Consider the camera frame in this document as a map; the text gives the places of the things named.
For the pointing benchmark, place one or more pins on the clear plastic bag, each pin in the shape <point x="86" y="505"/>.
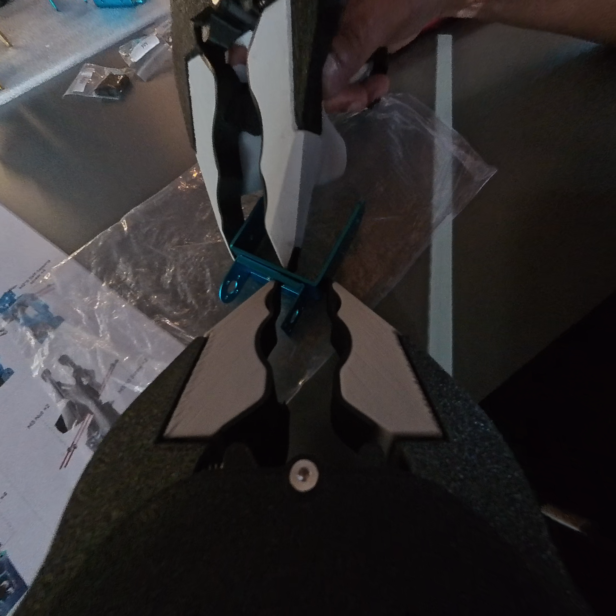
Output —
<point x="409" y="192"/>

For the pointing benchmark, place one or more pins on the person's black clothing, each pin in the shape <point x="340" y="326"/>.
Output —
<point x="553" y="457"/>

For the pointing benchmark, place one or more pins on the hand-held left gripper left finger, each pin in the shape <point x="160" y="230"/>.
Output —
<point x="226" y="380"/>

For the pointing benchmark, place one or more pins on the white assembly instruction booklet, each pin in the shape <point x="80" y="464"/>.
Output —
<point x="29" y="481"/>

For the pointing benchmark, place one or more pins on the blue metal bracket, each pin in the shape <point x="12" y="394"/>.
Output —
<point x="252" y="226"/>

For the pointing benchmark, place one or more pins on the small bag with black part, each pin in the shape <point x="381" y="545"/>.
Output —
<point x="108" y="86"/>

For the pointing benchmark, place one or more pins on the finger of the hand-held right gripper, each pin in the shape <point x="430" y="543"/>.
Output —
<point x="281" y="168"/>
<point x="201" y="110"/>

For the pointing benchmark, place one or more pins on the blue metal box part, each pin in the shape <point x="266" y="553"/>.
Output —
<point x="115" y="3"/>

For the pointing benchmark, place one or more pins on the small labelled plastic bag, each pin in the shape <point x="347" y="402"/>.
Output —
<point x="144" y="50"/>

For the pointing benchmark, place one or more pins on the person's right hand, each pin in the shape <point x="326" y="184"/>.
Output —
<point x="365" y="29"/>

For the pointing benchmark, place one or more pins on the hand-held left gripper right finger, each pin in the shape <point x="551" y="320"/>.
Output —
<point x="385" y="380"/>

